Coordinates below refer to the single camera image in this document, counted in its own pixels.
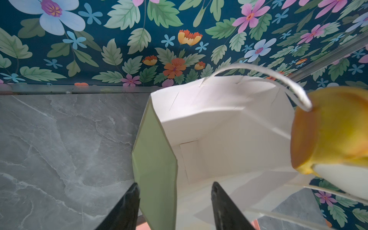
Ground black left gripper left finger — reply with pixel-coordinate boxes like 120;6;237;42
96;183;140;230

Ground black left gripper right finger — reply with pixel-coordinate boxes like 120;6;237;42
211;182;255;230

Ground painted landscape paper bag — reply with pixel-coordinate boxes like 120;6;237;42
131;63;368;230

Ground small croissant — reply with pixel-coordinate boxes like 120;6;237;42
290;86;368;174

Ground metal tongs white tips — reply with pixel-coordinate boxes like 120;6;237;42
313;164;368;201

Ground pink plastic tray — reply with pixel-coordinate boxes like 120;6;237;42
136;220;260;230

